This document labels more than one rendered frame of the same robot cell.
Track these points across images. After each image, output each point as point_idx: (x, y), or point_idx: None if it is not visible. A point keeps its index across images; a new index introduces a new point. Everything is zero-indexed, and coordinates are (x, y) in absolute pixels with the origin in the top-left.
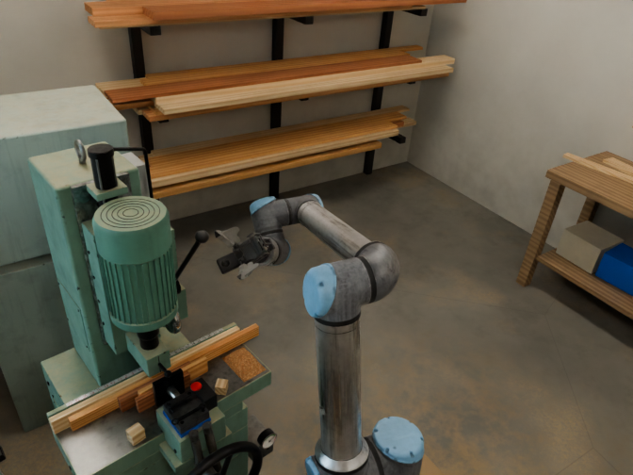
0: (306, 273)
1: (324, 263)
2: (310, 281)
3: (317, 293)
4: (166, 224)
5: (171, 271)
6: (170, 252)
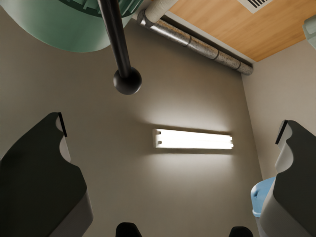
0: (258, 191)
1: (253, 213)
2: (264, 184)
3: (273, 177)
4: (106, 45)
5: None
6: (128, 7)
